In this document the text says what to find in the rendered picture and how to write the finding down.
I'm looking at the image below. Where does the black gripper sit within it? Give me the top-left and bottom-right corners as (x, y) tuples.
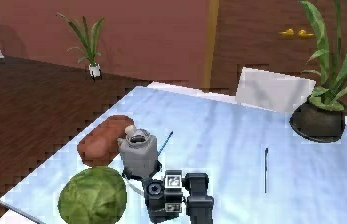
(122, 160), (166, 224)

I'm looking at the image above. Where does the blue pen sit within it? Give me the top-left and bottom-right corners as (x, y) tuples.
(156, 130), (175, 157)

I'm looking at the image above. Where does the green cabbage head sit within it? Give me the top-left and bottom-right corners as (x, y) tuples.
(57, 165), (129, 224)

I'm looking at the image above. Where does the brown bread loaf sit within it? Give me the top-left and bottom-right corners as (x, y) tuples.
(76, 114), (135, 168)

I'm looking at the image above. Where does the house plant in white pot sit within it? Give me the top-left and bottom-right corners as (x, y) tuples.
(56, 11), (107, 81)

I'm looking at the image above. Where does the white chair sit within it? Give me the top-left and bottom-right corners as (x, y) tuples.
(235, 66), (317, 114)

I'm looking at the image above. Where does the brown wooden door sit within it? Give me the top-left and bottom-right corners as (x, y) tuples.
(210, 0), (347, 116)

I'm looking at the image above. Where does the house plant in black pot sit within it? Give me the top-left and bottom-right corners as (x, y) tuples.
(289, 0), (347, 144)

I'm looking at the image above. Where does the yellow door handle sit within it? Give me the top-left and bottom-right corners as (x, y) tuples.
(278, 28), (296, 38)
(297, 29), (315, 40)

